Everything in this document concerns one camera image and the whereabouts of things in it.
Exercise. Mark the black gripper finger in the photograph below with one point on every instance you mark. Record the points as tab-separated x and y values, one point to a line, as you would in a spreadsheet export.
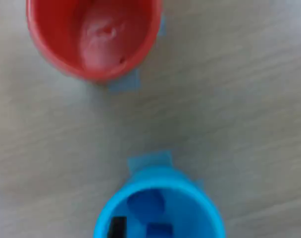
118	228

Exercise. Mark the blue plastic cup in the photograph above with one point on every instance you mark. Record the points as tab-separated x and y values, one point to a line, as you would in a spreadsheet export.
190	198

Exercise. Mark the blue tape piece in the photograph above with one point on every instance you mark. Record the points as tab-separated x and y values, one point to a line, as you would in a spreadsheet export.
125	85
162	27

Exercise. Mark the red plastic cup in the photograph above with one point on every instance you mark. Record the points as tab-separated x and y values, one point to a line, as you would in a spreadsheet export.
61	37

